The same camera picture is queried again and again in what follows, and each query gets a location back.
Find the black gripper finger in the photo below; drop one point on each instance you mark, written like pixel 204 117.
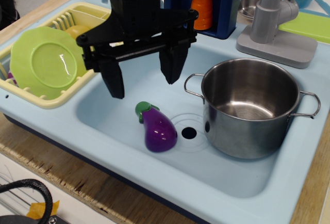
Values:
pixel 172 61
pixel 112 77

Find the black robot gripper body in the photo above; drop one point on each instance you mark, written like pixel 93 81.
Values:
pixel 136 28

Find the purple toy eggplant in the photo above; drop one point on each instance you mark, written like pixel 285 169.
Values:
pixel 160 133

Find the stainless steel pot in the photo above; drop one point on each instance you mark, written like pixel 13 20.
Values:
pixel 248 105

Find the green plastic plate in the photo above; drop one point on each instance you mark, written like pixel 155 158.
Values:
pixel 47 61

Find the orange toy carrot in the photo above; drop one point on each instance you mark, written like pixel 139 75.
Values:
pixel 205 11

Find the grey toy faucet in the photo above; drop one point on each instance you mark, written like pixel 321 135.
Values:
pixel 264 39

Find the small steel bowl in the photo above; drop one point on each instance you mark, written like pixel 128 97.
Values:
pixel 247 8

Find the green cutting board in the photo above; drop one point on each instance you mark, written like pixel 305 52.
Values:
pixel 309 25

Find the yellow tape piece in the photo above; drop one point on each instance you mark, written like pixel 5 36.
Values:
pixel 36 210

